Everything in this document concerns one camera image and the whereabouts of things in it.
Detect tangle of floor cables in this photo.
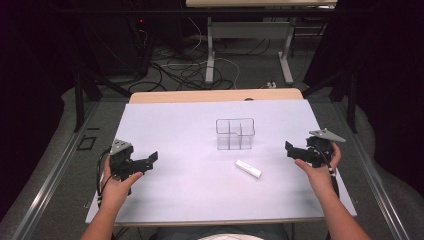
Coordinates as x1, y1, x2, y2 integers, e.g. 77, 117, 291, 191
127, 31, 272, 93

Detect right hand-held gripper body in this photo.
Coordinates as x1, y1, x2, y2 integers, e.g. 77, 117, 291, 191
305, 128, 347, 168

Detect person's grey clothing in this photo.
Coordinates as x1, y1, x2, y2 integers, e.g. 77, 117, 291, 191
149, 224, 292, 240

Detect left hand-held gripper black cable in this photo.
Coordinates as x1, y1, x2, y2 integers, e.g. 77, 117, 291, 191
95, 149, 113, 205

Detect clear plastic divided organizer box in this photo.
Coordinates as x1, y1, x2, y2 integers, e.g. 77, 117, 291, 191
215, 117, 256, 151

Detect hand-held gripper black cable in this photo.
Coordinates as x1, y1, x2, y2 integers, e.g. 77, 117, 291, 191
95, 149, 113, 205
313, 143, 341, 201

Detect black computer tower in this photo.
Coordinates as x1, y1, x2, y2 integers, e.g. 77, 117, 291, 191
129, 15, 155, 79

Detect aluminium floor rail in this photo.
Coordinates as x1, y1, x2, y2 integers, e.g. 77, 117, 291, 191
332, 101, 412, 240
12, 100, 100, 240

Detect white tube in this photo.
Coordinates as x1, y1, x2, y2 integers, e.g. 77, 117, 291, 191
234, 158, 263, 180

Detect desk with white metal legs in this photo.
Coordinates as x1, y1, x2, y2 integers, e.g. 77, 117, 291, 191
185, 0, 338, 86

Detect person's right hand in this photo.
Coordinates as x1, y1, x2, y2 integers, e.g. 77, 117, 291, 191
294, 143, 343, 198

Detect person's left hand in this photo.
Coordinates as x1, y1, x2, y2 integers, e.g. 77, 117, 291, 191
99, 155, 145, 210

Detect black metal stand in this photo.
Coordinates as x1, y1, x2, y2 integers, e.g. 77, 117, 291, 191
73, 64, 132, 133
301, 64, 358, 135

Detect right hand-held gripper black cable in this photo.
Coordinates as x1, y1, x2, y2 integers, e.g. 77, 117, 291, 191
313, 143, 341, 201

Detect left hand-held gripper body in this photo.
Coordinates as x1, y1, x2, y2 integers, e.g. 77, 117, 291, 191
109, 138, 138, 182

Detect black horizontal bar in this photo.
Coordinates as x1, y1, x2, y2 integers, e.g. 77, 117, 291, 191
49, 7, 369, 18

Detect white table mat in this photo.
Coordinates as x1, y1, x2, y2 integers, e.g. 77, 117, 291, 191
85, 98, 358, 225

